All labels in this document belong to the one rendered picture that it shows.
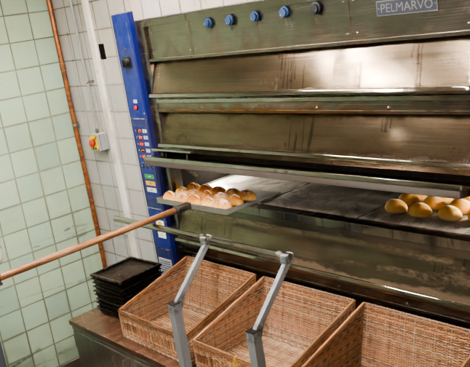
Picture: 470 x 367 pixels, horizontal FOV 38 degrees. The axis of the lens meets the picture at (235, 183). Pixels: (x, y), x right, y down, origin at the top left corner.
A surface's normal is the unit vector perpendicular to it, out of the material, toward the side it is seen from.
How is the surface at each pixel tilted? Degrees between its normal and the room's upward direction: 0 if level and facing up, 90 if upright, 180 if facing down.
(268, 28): 90
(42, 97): 90
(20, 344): 90
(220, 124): 70
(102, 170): 90
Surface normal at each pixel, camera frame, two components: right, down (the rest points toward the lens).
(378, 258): -0.74, -0.06
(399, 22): -0.73, 0.27
